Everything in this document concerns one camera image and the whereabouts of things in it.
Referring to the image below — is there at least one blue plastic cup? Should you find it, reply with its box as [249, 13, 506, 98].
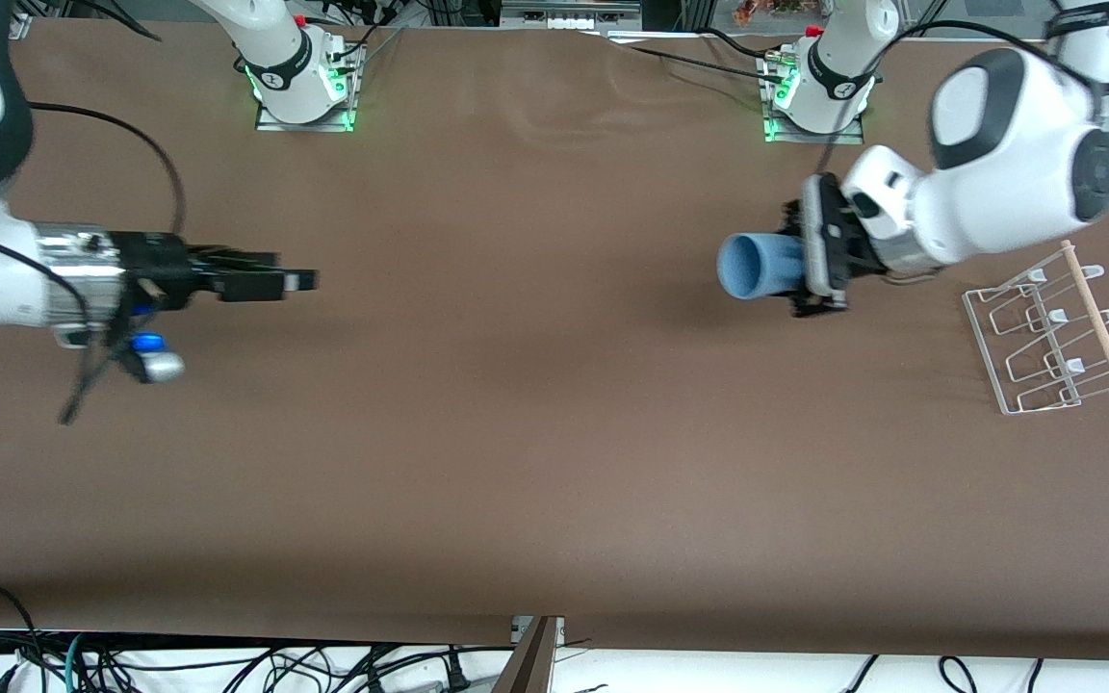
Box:
[716, 232, 807, 302]

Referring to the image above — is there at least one brown table cover sheet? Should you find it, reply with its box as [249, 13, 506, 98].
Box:
[0, 19, 1109, 665]

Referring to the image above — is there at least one white power strip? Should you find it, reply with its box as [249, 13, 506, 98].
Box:
[501, 0, 644, 31]

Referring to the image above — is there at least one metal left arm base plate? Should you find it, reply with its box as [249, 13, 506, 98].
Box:
[762, 53, 866, 146]

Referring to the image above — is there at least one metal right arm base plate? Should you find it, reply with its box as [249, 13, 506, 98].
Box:
[254, 43, 359, 134]

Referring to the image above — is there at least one black base power cable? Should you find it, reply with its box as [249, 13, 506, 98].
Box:
[598, 29, 791, 88]

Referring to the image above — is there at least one white wire cup rack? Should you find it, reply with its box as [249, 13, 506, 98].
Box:
[962, 241, 1109, 416]

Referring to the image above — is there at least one teal floor cable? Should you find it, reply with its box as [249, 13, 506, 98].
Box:
[64, 632, 93, 693]

